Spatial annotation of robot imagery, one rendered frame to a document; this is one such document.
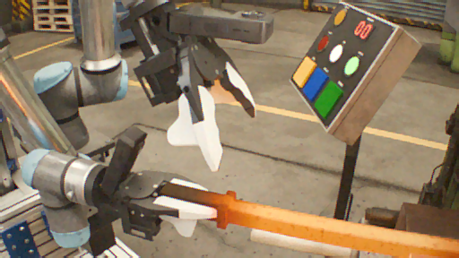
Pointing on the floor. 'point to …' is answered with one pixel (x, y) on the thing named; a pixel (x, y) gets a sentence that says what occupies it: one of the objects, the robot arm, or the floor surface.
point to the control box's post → (346, 179)
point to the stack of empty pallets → (58, 11)
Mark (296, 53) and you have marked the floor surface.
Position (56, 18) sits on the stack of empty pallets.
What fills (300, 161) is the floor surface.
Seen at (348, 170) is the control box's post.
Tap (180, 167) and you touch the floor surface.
